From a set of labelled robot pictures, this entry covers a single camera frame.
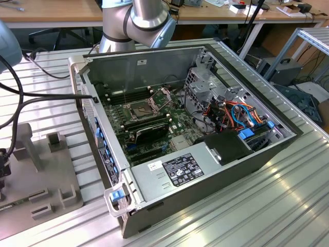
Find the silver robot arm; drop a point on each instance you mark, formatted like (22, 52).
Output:
(146, 18)

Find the CPU socket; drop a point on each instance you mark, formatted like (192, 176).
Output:
(140, 111)

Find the green motherboard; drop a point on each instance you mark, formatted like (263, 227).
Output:
(180, 123)

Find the black expansion card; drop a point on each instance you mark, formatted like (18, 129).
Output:
(151, 133)

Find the silver chipset heatsink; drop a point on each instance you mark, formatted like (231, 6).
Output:
(179, 142)

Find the black expansion slot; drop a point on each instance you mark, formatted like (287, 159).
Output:
(147, 157)
(144, 152)

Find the black rating label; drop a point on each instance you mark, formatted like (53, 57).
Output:
(183, 169)

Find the silver drive cage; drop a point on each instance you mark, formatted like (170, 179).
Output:
(203, 87)

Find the RAM slot white clips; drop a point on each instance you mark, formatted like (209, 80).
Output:
(115, 91)
(115, 97)

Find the grey power supply unit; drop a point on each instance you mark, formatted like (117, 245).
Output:
(151, 185)

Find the small white label sticker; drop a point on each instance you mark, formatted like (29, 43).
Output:
(142, 61)

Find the black plastic air shroud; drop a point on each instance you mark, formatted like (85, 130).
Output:
(226, 148)

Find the blue case latch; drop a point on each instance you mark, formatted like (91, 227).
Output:
(115, 195)

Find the open grey PC case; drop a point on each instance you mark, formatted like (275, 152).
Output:
(205, 200)

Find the small blue plastic clip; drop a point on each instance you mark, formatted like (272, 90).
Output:
(270, 124)

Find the small white box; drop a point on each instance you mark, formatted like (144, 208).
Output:
(236, 9)

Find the dark teal plastic housing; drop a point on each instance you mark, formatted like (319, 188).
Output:
(300, 103)

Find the grey parts rack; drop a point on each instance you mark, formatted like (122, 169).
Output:
(38, 180)

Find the black office chair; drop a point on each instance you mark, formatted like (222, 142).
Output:
(59, 32)

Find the black tripod pole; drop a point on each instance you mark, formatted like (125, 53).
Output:
(255, 13)

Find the wooden office desk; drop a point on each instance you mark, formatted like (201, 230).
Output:
(51, 13)
(270, 16)

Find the brown cardboard box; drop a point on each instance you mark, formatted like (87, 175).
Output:
(324, 113)

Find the open cardboard box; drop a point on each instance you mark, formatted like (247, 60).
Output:
(289, 10)

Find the black camera bracket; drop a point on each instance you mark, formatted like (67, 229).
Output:
(4, 167)

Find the aluminium profile frame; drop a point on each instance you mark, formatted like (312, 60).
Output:
(313, 37)

